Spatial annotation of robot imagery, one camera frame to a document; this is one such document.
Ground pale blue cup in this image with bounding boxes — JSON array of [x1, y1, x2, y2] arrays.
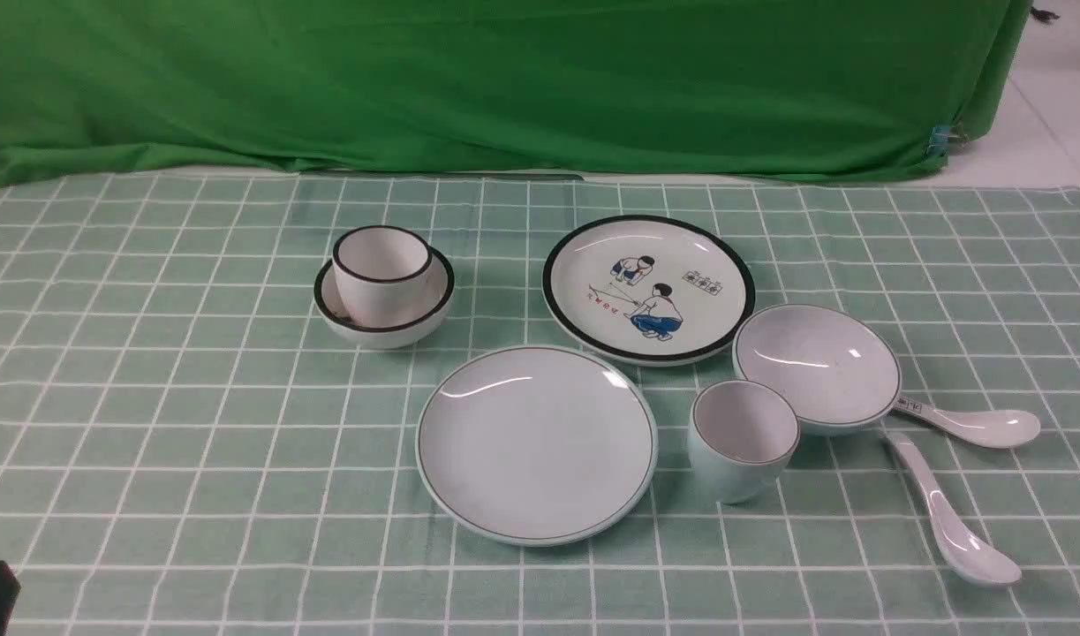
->
[[686, 380, 802, 504]]

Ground pale blue bowl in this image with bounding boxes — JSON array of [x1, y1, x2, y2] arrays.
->
[[732, 305, 903, 437]]

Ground plain white ceramic spoon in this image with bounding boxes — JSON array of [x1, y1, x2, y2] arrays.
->
[[881, 431, 1023, 587]]

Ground illustrated plate black rim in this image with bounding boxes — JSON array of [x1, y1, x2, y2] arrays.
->
[[542, 215, 755, 367]]

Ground plain pale blue plate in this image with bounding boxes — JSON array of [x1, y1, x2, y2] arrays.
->
[[414, 346, 660, 547]]

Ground white cup black rim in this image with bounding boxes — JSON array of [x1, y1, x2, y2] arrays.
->
[[330, 224, 432, 329]]

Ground white bowl black rim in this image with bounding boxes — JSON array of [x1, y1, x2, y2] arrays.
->
[[313, 246, 457, 350]]

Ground blue binder clip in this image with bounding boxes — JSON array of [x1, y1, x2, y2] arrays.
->
[[924, 125, 953, 160]]

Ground white spoon with print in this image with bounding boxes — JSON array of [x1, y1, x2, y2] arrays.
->
[[891, 397, 1041, 450]]

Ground green backdrop cloth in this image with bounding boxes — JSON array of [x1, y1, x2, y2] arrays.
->
[[0, 1, 1029, 186]]

